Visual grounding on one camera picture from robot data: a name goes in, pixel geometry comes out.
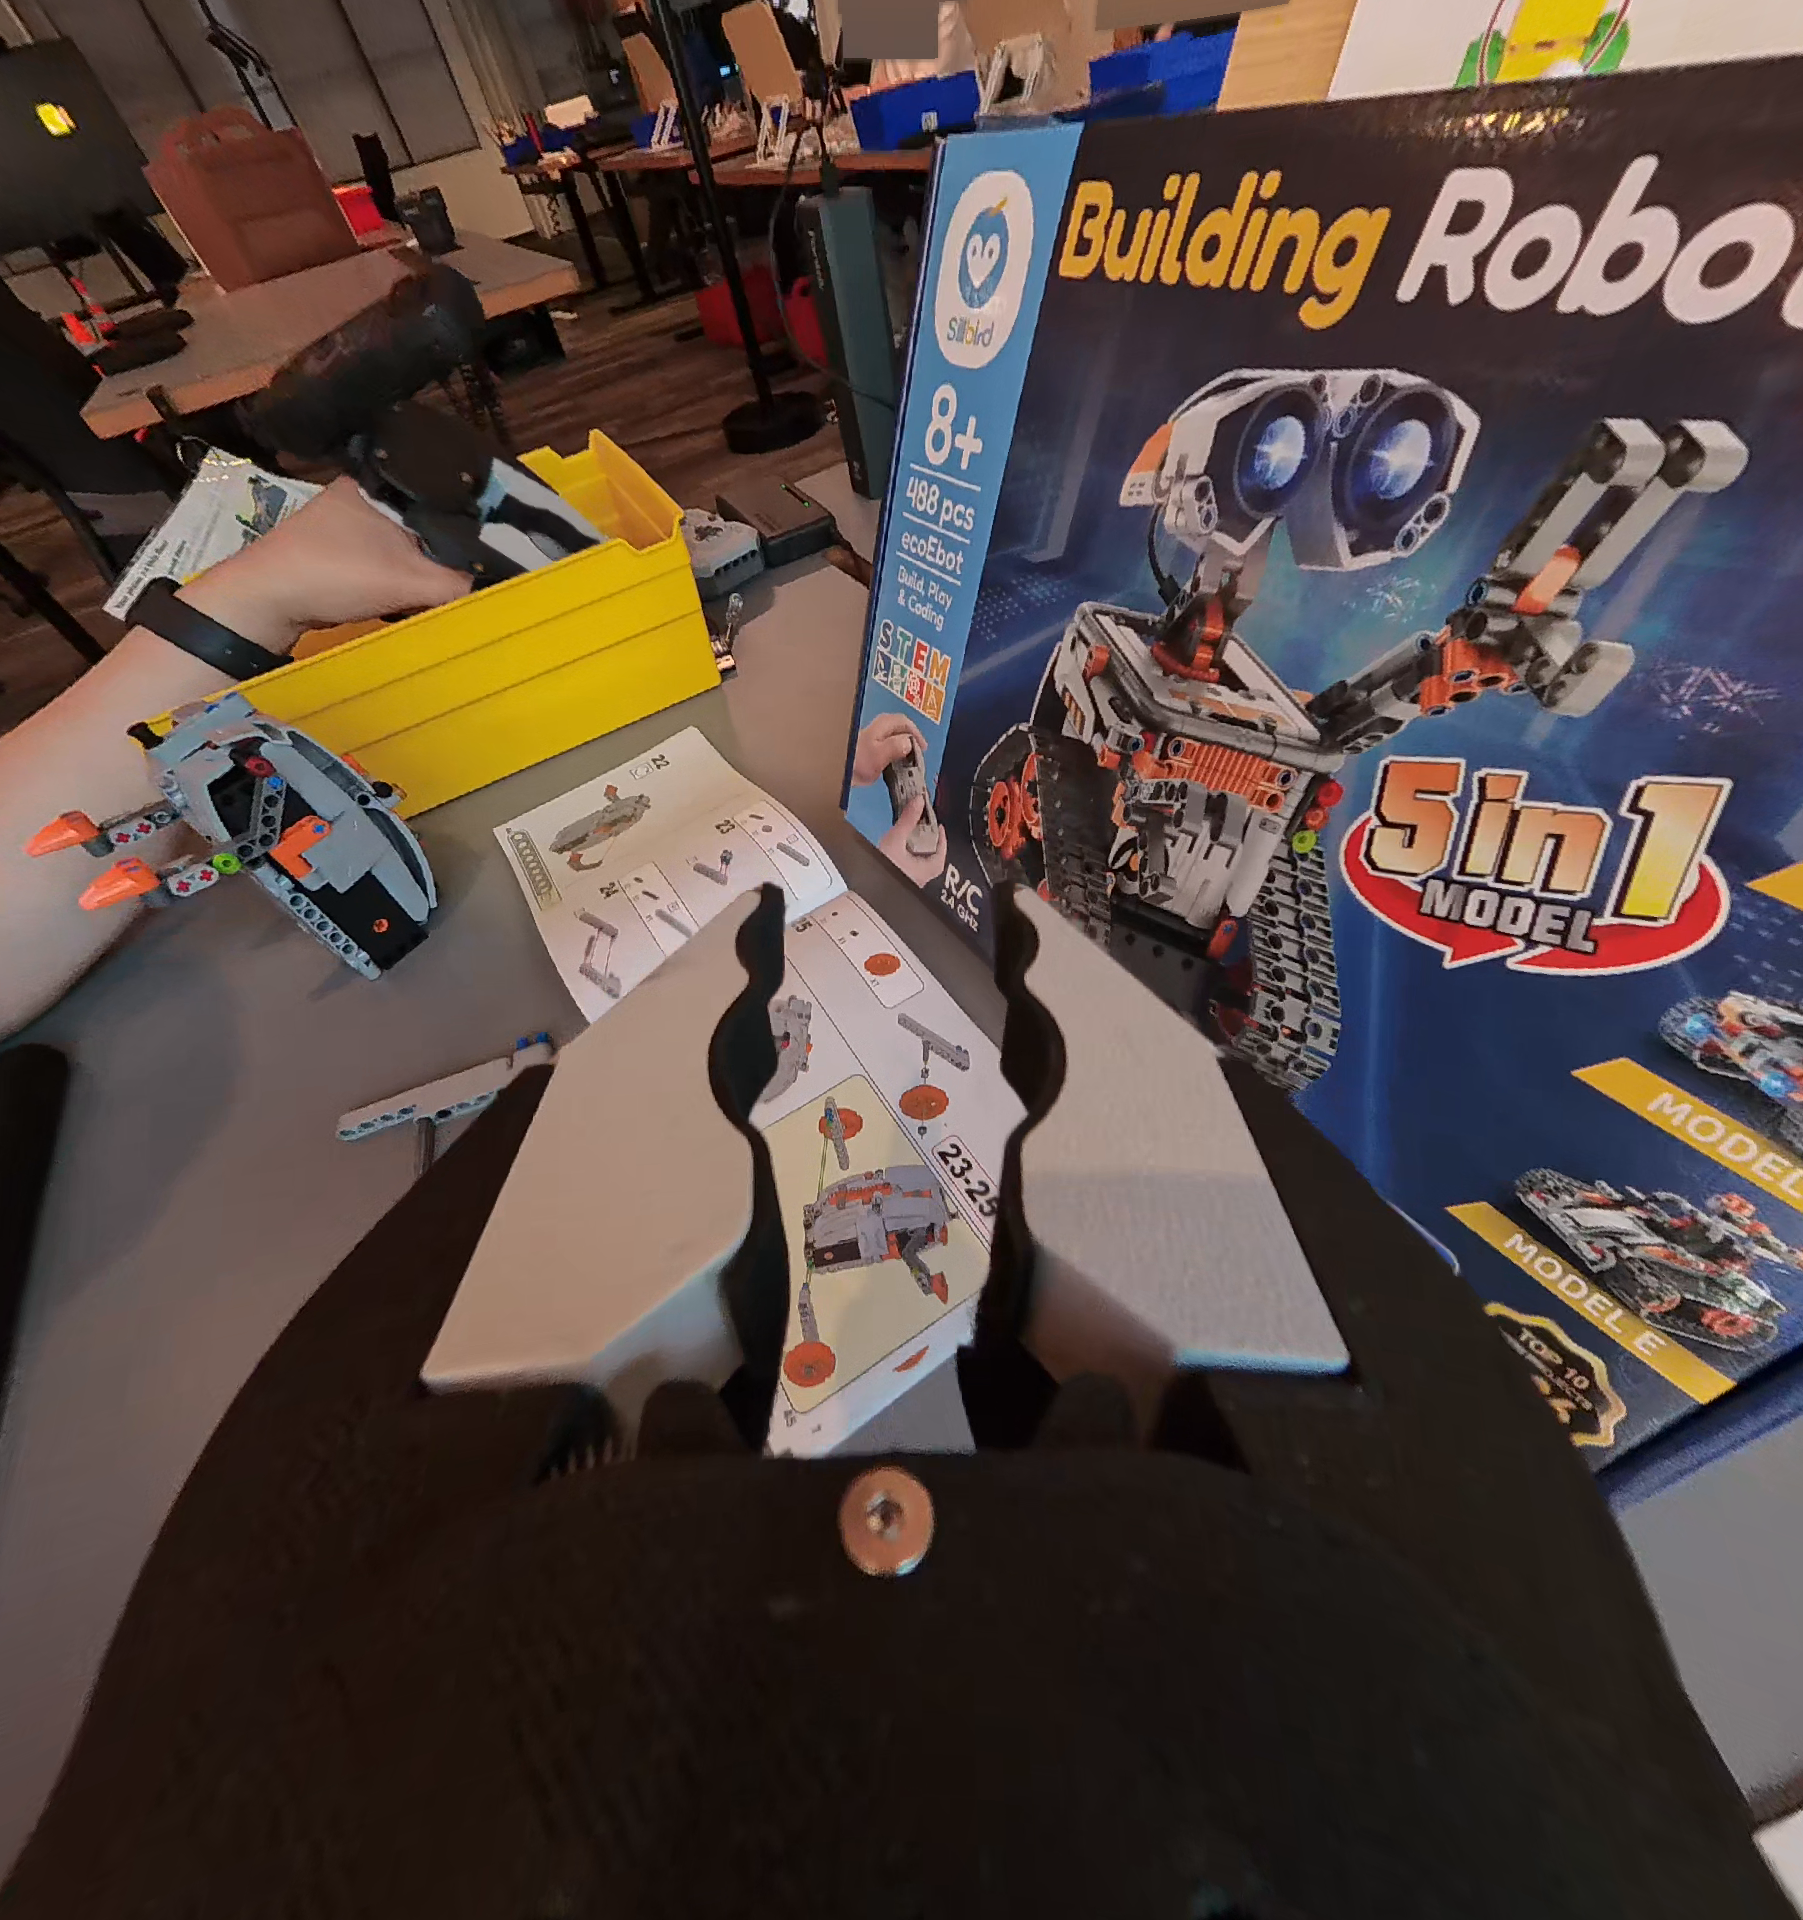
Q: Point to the person's left hand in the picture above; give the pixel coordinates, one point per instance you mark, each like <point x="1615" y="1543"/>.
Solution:
<point x="347" y="569"/>

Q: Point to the person's left forearm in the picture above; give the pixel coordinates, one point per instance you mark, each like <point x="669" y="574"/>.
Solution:
<point x="31" y="839"/>

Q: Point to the dark flat box device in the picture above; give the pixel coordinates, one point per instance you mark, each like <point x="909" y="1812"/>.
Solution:
<point x="782" y="517"/>

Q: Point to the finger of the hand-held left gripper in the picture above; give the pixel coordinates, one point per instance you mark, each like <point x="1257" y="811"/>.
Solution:
<point x="548" y="545"/>
<point x="539" y="487"/>

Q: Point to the black monitor screen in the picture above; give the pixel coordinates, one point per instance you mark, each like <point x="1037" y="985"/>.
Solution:
<point x="31" y="149"/>

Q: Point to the black pole stand round base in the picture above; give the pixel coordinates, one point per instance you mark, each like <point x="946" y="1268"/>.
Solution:
<point x="773" y="423"/>

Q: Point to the grey beam with blue pins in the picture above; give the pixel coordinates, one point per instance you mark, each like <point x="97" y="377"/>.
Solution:
<point x="421" y="1107"/>

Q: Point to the long grey table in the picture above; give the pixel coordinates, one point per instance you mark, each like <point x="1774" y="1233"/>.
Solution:
<point x="317" y="323"/>

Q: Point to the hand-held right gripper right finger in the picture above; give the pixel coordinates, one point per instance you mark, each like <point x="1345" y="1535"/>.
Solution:
<point x="1172" y="1198"/>

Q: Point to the blue robot kit box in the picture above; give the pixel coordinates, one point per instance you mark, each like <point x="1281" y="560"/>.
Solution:
<point x="1439" y="451"/>

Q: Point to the red storage bin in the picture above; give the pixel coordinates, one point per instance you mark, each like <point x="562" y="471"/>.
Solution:
<point x="730" y="307"/>
<point x="801" y="323"/>

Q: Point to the grey orange brick model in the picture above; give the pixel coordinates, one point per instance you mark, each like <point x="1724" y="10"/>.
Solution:
<point x="331" y="857"/>

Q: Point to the yellow plastic bin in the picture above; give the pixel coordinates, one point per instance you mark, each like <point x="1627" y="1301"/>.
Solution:
<point x="539" y="675"/>

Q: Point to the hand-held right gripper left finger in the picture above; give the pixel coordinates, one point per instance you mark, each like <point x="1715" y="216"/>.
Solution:
<point x="600" y="1230"/>

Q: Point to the open instruction booklet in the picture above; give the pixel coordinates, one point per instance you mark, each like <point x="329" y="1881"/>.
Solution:
<point x="646" y="857"/>

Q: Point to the printed white instruction sheet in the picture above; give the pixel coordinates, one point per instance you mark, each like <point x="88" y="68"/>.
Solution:
<point x="1544" y="37"/>

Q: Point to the grey battery module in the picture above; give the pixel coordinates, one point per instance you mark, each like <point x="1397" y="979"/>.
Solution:
<point x="721" y="545"/>

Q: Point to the printed paper leaflet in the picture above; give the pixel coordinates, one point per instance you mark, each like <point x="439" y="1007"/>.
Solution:
<point x="217" y="526"/>

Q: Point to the blue storage bin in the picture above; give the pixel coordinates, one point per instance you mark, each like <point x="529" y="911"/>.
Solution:
<point x="915" y="106"/>
<point x="1162" y="67"/>

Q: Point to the black wristband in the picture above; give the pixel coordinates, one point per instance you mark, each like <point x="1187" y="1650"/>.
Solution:
<point x="217" y="632"/>

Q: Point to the dark teal flat box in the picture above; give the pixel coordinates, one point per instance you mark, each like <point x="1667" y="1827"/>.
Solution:
<point x="857" y="329"/>

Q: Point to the brown cardboard box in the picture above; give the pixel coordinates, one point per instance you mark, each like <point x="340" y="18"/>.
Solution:
<point x="241" y="195"/>

